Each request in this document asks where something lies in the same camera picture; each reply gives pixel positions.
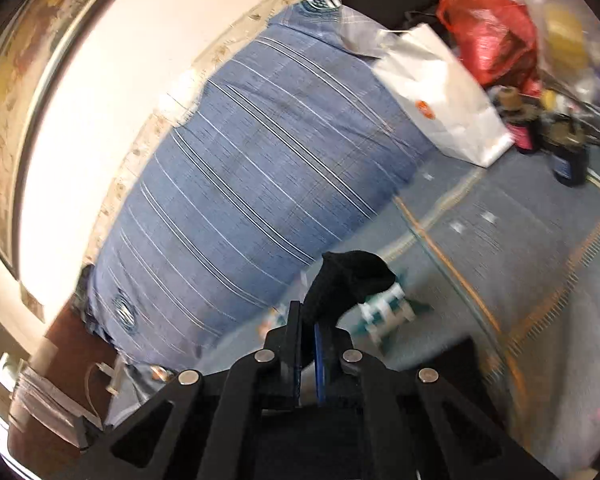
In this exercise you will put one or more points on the blue plaid pillow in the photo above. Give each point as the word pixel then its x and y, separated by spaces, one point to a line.
pixel 292 146

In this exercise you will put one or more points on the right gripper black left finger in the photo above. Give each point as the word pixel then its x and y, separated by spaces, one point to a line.
pixel 198 426

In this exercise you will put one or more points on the brown wooden nightstand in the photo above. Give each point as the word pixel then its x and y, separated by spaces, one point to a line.
pixel 65 366

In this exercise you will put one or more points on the white paper shopping bag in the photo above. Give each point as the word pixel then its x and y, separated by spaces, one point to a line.
pixel 441 97

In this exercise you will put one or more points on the black pants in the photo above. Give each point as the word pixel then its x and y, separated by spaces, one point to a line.
pixel 344 280

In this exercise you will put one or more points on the red plastic bag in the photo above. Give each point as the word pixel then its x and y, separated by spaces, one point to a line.
pixel 497 40

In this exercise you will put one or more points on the dark bottle with pink label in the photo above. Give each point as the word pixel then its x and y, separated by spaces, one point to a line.
pixel 521 119

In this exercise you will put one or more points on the grey star-pattern bed sheet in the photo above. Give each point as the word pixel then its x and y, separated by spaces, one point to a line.
pixel 509 256

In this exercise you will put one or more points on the dark bottle with blue label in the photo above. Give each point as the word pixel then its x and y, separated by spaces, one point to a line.
pixel 568 152

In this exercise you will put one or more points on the clear plastic bag with items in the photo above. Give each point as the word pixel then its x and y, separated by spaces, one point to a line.
pixel 569 59

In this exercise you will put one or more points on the framed wall painting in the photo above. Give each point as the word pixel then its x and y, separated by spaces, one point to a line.
pixel 38 39

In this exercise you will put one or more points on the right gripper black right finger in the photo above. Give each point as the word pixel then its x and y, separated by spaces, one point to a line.
pixel 432 421

